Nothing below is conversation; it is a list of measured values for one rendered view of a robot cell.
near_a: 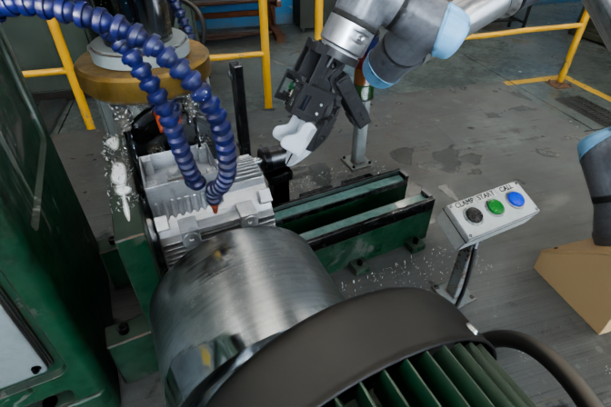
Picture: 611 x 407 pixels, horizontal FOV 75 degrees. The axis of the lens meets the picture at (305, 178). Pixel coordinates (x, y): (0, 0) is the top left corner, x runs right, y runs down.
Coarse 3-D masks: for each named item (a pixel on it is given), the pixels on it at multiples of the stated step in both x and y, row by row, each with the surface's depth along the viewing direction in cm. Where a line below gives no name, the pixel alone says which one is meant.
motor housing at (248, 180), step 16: (240, 160) 75; (240, 176) 71; (256, 176) 72; (240, 192) 71; (208, 208) 69; (224, 208) 69; (256, 208) 71; (272, 208) 72; (176, 224) 67; (208, 224) 67; (224, 224) 68; (272, 224) 71; (160, 240) 66; (176, 240) 66; (176, 256) 66
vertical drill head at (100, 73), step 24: (96, 0) 48; (120, 0) 47; (144, 0) 48; (144, 24) 50; (168, 24) 53; (96, 48) 51; (192, 48) 58; (96, 72) 50; (120, 72) 50; (168, 72) 50; (96, 96) 51; (120, 96) 50; (144, 96) 50; (168, 96) 52; (120, 120) 54
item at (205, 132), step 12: (132, 108) 85; (144, 108) 82; (180, 108) 84; (144, 120) 82; (192, 120) 86; (204, 120) 88; (120, 132) 85; (132, 132) 82; (144, 132) 83; (156, 132) 84; (192, 132) 88; (204, 132) 89; (144, 144) 85; (156, 144) 85; (168, 144) 87; (192, 144) 90; (132, 156) 85; (216, 156) 94
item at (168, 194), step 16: (144, 160) 68; (160, 160) 71; (208, 160) 73; (144, 176) 64; (160, 176) 69; (176, 176) 67; (208, 176) 65; (160, 192) 63; (176, 192) 64; (192, 192) 66; (160, 208) 65; (176, 208) 66; (192, 208) 68
